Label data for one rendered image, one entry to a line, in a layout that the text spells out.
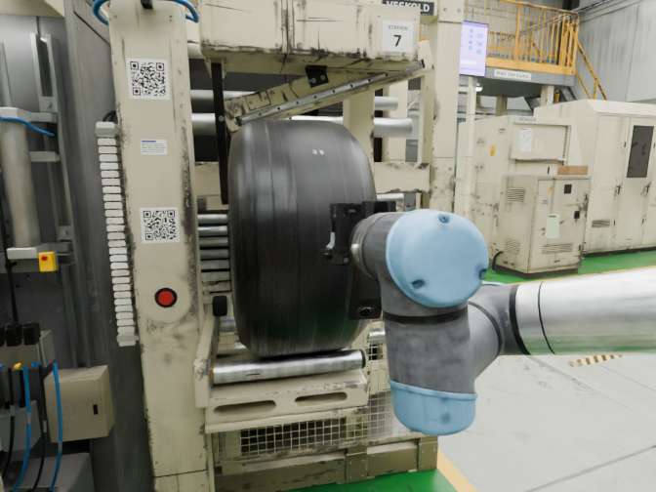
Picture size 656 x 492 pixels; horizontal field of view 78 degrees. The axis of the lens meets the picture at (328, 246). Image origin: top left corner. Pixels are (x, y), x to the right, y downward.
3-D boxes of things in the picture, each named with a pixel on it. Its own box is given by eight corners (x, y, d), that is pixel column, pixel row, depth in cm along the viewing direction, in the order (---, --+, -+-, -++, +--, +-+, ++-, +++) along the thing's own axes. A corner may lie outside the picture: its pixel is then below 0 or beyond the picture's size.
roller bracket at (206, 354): (195, 411, 82) (191, 366, 80) (210, 334, 121) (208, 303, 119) (212, 409, 83) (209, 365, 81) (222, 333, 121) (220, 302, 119)
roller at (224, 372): (208, 389, 86) (207, 369, 85) (210, 378, 90) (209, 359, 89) (366, 372, 93) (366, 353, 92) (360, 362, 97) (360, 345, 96)
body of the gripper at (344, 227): (379, 204, 58) (414, 200, 46) (379, 264, 58) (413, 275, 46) (326, 204, 56) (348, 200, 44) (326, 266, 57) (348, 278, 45)
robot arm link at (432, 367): (505, 395, 40) (496, 288, 39) (458, 456, 32) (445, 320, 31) (431, 380, 45) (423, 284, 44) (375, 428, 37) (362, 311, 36)
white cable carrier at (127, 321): (118, 347, 89) (95, 121, 80) (125, 337, 94) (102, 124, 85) (140, 345, 90) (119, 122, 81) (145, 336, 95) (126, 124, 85)
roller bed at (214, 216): (171, 308, 127) (163, 215, 122) (178, 294, 142) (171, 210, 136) (234, 305, 131) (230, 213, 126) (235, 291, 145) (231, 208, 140)
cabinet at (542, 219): (527, 280, 486) (538, 175, 462) (493, 269, 539) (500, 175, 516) (582, 273, 517) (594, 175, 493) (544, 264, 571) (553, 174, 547)
